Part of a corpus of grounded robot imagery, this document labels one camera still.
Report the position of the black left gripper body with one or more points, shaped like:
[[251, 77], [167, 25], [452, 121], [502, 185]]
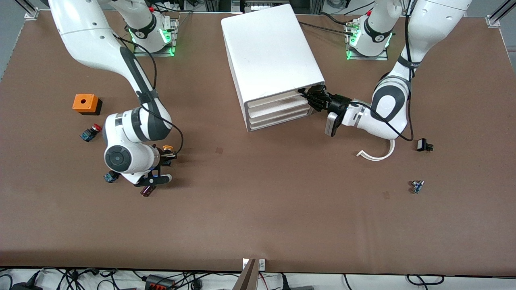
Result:
[[337, 104]]

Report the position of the yellow push button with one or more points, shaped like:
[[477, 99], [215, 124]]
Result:
[[168, 148]]

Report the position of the white plastic drawer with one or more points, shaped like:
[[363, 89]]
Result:
[[282, 119], [278, 100], [282, 112], [282, 106]]

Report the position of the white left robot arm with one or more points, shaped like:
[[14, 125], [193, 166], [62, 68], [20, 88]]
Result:
[[431, 20]]

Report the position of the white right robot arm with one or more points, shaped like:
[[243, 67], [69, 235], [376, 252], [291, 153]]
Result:
[[92, 36]]

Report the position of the green push button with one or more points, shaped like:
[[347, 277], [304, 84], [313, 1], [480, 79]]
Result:
[[109, 177]]

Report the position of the white drawer cabinet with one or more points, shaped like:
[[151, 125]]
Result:
[[270, 48]]

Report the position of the red push button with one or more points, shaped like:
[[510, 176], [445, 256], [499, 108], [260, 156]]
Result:
[[90, 133]]

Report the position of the dark red cylindrical capacitor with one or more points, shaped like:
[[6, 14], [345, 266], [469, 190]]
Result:
[[147, 191]]

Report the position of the white curved plastic piece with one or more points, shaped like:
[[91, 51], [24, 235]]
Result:
[[375, 158]]

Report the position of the orange box with hole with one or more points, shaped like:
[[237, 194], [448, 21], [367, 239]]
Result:
[[84, 102]]

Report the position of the small black component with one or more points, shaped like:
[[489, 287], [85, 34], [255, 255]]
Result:
[[422, 145]]

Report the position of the small blue component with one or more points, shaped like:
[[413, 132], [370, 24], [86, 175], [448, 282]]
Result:
[[417, 186]]

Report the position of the black orange power strip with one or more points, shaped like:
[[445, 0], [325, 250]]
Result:
[[159, 284]]

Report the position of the wooden beam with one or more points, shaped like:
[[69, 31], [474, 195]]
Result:
[[246, 280]]

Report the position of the black plug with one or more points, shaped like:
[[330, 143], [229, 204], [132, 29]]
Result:
[[284, 282]]

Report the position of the black power adapter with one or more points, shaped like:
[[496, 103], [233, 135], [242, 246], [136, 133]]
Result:
[[26, 286]]

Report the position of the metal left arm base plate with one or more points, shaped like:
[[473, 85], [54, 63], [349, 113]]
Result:
[[383, 57]]

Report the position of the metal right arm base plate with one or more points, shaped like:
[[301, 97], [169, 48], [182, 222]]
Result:
[[139, 53]]

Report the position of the small metal bracket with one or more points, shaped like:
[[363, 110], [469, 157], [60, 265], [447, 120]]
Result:
[[262, 264]]

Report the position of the aluminium frame bracket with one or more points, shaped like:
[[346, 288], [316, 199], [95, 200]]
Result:
[[498, 18], [30, 14]]

